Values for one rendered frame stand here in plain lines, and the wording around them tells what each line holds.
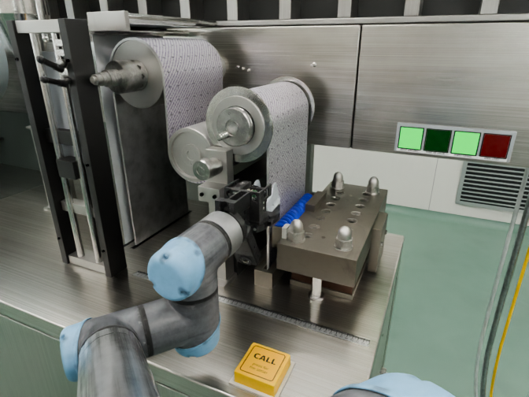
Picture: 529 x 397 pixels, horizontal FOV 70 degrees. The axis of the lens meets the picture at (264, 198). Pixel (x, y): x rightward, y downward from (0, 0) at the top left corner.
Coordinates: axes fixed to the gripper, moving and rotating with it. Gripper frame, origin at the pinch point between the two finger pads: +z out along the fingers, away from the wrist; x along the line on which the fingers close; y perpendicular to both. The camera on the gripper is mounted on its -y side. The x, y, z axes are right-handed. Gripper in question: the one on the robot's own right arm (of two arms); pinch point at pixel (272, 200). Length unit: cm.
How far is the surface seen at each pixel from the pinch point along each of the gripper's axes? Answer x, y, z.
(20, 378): 56, -47, -29
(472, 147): -37.6, 8.6, 29.0
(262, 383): -11.5, -16.9, -29.7
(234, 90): 6.6, 22.5, -3.4
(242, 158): 5.3, 9.4, -3.4
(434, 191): -36, -85, 263
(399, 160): -5, -62, 263
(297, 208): -2.8, -4.8, 8.6
